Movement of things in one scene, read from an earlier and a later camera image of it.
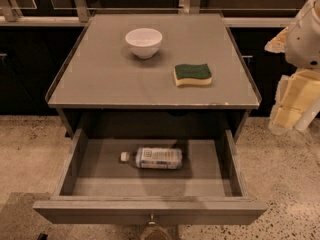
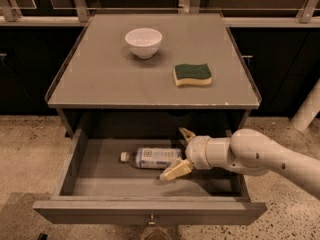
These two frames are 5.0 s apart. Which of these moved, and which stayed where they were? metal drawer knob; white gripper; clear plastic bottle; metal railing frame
Moved: white gripper
Stayed: metal drawer knob; metal railing frame; clear plastic bottle
